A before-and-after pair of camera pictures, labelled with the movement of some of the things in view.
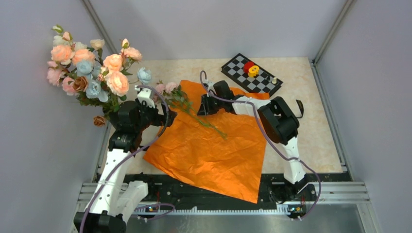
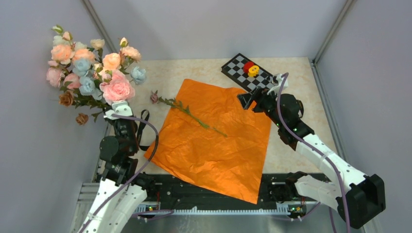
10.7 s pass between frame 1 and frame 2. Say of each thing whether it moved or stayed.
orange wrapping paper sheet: stayed
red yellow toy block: stayed
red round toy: stayed
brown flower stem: moved
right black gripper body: moved
